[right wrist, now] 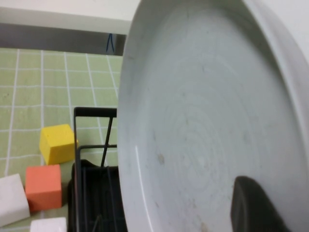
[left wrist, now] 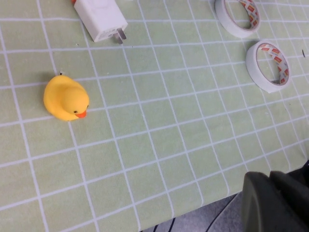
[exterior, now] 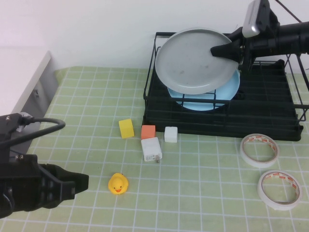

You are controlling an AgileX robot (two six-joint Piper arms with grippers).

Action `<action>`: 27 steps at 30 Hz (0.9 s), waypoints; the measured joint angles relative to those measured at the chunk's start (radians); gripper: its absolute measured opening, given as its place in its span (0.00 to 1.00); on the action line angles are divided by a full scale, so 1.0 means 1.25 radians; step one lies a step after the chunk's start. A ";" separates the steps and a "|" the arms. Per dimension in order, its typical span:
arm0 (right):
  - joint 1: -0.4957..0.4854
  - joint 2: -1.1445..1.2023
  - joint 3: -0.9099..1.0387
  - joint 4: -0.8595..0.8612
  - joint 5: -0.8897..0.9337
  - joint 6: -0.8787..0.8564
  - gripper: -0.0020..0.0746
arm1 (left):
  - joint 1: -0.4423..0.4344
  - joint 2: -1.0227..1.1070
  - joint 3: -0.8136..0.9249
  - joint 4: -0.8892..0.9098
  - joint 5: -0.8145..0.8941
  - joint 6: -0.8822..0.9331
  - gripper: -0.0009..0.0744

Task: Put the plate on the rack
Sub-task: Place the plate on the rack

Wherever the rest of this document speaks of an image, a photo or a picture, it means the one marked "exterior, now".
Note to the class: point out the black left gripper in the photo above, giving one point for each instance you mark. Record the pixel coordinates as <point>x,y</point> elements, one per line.
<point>21,183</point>

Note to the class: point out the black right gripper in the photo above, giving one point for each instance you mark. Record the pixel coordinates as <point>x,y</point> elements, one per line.
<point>247,55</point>

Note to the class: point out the grey plate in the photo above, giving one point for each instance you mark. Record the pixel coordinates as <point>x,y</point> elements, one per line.
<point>188,60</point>

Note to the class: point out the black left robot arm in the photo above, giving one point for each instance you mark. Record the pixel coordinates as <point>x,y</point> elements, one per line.
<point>4,205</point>

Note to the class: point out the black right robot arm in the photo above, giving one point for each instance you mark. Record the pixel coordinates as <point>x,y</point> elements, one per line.
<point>289,36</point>

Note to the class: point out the blue plate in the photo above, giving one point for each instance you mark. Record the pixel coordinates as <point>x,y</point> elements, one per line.
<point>217,99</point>

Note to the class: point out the yellow rubber duck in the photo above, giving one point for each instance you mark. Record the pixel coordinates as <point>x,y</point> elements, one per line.
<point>117,183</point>

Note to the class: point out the yellow block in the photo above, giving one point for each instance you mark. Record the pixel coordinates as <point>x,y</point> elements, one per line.
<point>126,129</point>

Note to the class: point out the white USB charger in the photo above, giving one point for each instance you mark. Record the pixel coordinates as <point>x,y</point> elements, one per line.
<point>150,148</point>

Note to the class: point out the black plastic drip tray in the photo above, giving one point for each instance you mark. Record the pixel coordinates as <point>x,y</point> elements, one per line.
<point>265,130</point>

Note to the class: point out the orange block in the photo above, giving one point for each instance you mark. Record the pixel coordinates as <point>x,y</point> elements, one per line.
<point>147,132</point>

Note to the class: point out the green checked tablecloth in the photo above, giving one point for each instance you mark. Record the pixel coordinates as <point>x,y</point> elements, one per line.
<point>169,183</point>

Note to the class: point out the small metal cabinet latch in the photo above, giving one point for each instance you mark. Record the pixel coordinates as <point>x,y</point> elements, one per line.
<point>36,93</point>

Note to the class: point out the white cube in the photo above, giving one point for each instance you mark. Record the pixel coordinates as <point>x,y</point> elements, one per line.
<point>171,134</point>

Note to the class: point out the white double-sided tape roll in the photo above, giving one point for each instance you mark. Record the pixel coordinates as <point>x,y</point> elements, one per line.
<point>246,152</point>
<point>263,193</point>

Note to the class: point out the white cabinet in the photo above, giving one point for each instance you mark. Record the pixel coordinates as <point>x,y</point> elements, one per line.
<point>21,82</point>

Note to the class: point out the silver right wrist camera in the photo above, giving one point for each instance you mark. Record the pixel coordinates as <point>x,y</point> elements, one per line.
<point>252,21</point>

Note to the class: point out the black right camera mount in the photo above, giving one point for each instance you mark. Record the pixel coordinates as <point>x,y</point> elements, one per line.
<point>269,14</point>

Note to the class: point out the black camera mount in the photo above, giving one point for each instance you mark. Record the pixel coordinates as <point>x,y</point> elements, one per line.
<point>269,14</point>
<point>9,130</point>

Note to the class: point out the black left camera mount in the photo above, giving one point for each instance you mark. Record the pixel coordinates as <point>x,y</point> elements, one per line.
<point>9,130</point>

